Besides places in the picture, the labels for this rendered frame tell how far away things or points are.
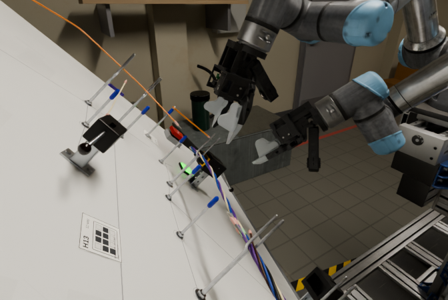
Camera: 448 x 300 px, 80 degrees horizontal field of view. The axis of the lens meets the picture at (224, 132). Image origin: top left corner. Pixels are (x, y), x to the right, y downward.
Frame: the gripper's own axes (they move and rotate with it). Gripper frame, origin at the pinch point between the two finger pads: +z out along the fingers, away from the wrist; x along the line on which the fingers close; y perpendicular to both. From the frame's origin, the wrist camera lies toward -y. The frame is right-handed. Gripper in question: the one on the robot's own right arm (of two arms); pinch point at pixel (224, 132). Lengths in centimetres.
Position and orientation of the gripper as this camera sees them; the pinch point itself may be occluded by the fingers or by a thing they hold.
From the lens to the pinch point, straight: 63.9
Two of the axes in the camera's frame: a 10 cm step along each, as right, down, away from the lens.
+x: 3.9, 4.5, -8.0
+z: -3.8, 8.7, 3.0
